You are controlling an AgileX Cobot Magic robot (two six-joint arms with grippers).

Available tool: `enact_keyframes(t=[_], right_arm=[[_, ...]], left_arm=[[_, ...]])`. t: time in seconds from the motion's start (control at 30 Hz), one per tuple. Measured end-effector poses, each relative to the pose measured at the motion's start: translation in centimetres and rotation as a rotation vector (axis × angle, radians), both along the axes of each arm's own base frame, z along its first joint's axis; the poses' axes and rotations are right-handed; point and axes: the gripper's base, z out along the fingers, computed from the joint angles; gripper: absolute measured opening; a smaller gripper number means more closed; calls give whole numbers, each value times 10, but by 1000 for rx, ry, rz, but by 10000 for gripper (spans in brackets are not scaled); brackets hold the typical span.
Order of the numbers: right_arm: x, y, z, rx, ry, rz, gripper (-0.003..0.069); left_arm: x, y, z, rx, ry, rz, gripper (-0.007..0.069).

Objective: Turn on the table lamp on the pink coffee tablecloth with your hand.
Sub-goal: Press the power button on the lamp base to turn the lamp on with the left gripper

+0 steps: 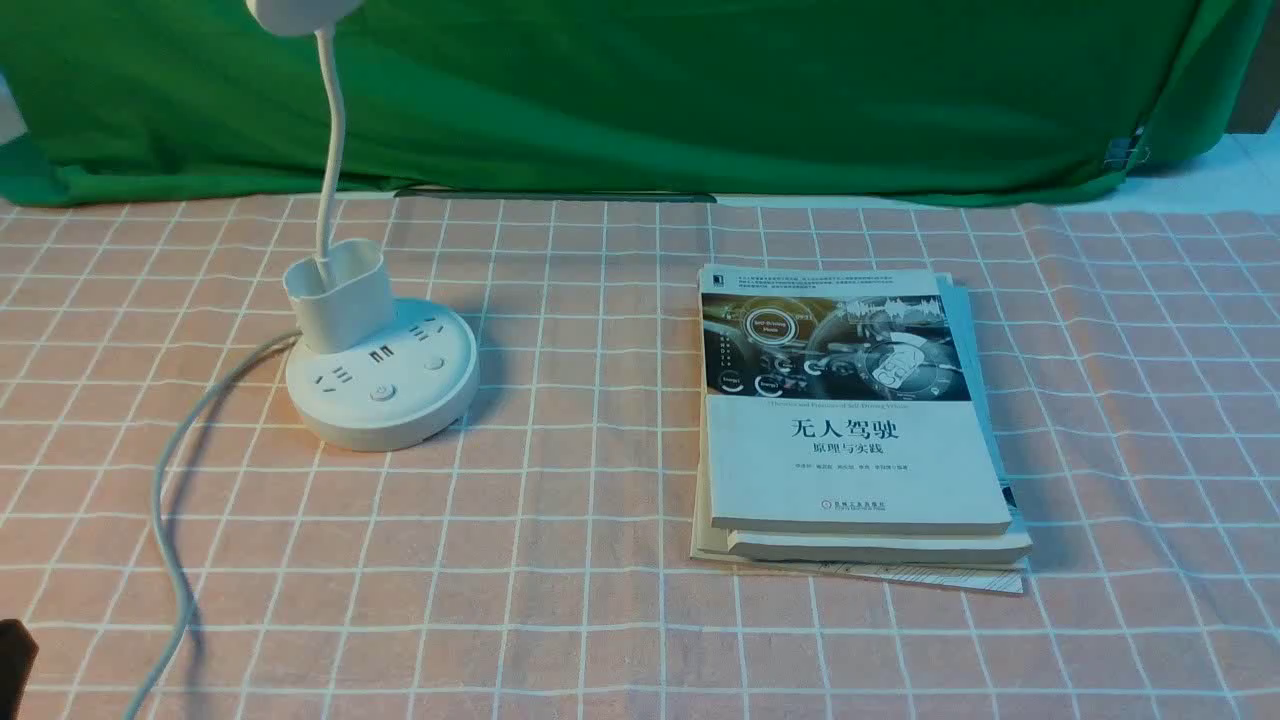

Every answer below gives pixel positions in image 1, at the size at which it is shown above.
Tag bottom thin paper booklet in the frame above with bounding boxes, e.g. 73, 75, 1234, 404
690, 471, 1027, 594

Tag green backdrop cloth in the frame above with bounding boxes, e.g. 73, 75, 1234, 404
1, 1, 1268, 208

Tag white desk lamp with sockets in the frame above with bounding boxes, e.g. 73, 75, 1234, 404
247, 1, 479, 452

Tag top white self-driving book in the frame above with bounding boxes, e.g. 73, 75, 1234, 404
699, 264, 1012, 537

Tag pink checkered tablecloth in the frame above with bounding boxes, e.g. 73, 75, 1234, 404
0, 195, 1280, 720

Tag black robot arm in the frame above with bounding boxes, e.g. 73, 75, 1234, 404
1, 619, 38, 703

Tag metal binder clip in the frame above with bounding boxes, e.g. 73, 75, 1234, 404
1103, 126, 1151, 170

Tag white lamp power cable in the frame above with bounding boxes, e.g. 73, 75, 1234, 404
122, 331, 303, 720

